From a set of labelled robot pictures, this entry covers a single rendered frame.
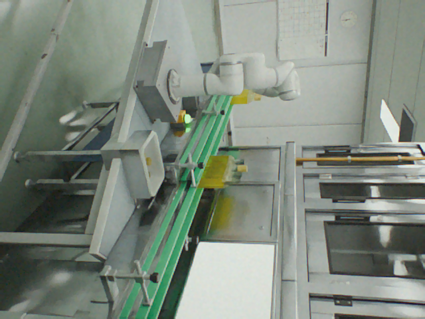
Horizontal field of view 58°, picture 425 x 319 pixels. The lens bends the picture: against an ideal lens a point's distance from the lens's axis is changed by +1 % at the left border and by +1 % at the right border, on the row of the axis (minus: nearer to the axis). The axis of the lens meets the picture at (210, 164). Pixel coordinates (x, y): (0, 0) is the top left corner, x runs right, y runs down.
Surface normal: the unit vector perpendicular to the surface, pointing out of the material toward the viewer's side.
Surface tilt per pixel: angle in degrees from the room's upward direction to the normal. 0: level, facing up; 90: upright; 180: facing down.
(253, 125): 90
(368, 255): 90
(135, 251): 90
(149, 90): 90
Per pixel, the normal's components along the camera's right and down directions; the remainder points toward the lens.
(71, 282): -0.11, -0.87
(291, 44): -0.18, 0.49
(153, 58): -0.19, -0.49
